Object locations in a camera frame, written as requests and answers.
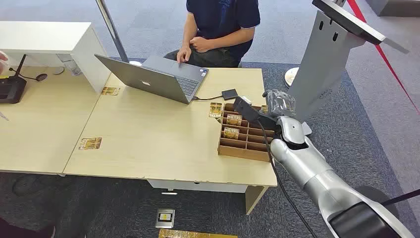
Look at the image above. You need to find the person's right hand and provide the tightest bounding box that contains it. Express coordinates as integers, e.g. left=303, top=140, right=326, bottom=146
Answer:
left=176, top=46, right=193, bottom=63

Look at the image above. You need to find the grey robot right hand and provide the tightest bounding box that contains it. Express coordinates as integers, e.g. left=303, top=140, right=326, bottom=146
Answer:
left=262, top=89, right=296, bottom=118

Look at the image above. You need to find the bystander's hand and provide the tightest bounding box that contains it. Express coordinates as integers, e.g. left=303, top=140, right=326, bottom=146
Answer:
left=0, top=51, right=9, bottom=75

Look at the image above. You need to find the person's left hand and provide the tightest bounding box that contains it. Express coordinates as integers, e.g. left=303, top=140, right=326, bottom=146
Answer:
left=189, top=37, right=211, bottom=53

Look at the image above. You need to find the brown wooden card organizer box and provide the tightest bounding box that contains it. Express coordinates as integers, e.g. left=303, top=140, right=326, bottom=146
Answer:
left=217, top=103, right=277, bottom=163

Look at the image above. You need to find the person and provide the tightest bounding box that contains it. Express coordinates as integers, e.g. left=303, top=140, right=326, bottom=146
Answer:
left=164, top=0, right=261, bottom=68

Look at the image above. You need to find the round white kiosk base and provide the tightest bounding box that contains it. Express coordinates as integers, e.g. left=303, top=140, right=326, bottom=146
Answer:
left=284, top=67, right=300, bottom=88

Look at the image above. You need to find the black router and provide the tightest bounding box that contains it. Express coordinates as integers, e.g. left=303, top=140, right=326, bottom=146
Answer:
left=0, top=54, right=28, bottom=105

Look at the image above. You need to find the grey laptop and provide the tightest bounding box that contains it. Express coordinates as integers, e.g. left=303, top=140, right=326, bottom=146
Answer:
left=94, top=54, right=210, bottom=105

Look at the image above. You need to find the white cabinet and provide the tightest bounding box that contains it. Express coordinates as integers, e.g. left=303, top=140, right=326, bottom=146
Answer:
left=0, top=21, right=112, bottom=94

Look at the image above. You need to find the grey kiosk stand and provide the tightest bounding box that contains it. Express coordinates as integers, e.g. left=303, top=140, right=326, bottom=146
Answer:
left=287, top=9, right=367, bottom=136

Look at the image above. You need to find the clear plastic bottle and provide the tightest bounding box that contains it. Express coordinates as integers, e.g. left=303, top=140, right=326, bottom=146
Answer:
left=56, top=54, right=82, bottom=76

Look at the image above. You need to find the metal pole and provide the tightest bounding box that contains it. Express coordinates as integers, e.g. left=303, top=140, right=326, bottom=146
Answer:
left=95, top=0, right=130, bottom=63

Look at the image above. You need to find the beige desk leg panel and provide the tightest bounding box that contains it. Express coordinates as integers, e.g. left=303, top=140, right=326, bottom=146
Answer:
left=244, top=185, right=270, bottom=216

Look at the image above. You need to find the kiosk screen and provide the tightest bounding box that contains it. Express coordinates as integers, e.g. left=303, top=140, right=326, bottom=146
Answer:
left=312, top=0, right=410, bottom=55

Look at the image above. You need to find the white desk underframe beam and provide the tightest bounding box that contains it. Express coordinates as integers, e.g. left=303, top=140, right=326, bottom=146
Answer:
left=147, top=179, right=249, bottom=194

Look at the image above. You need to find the grey furniture block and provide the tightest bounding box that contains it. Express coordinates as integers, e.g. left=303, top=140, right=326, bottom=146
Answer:
left=365, top=0, right=420, bottom=17

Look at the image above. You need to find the gold strip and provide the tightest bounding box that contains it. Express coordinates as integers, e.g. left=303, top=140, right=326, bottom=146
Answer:
left=158, top=229, right=238, bottom=238

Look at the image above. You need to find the metal floor outlet box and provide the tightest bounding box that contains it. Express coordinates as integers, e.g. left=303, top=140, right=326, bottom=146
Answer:
left=155, top=208, right=176, bottom=229

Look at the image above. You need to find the black shoe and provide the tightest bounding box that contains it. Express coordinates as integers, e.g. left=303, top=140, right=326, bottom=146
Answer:
left=0, top=217, right=57, bottom=238

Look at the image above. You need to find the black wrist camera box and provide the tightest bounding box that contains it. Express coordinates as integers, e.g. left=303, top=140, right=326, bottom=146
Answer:
left=232, top=96, right=279, bottom=131

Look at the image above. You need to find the black cable with round puck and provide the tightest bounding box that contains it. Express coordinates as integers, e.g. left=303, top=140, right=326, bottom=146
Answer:
left=8, top=67, right=49, bottom=82

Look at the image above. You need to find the thin black laptop cable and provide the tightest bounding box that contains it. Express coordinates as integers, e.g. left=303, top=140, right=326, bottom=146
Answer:
left=192, top=94, right=224, bottom=101

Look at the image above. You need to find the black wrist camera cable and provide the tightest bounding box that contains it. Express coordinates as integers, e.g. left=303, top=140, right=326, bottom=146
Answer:
left=256, top=120, right=318, bottom=238

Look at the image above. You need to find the red barrier strap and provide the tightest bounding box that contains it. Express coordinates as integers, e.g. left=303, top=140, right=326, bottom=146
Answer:
left=346, top=0, right=420, bottom=116

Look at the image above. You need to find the thick black cable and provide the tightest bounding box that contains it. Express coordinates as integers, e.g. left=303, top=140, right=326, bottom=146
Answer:
left=380, top=188, right=420, bottom=207

